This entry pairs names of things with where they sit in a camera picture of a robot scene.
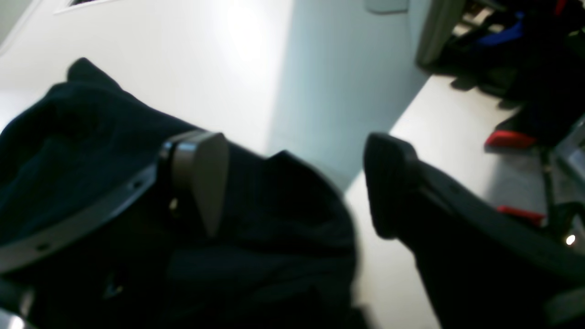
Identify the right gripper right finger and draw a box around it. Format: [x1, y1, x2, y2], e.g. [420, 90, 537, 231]
[363, 133, 585, 329]

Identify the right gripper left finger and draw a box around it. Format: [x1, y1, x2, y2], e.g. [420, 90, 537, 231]
[0, 130, 230, 274]

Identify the bin of colourful clothes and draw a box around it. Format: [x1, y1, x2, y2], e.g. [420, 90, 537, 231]
[422, 0, 585, 149]

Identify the black t-shirt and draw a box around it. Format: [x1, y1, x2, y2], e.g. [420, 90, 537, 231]
[1, 58, 368, 329]

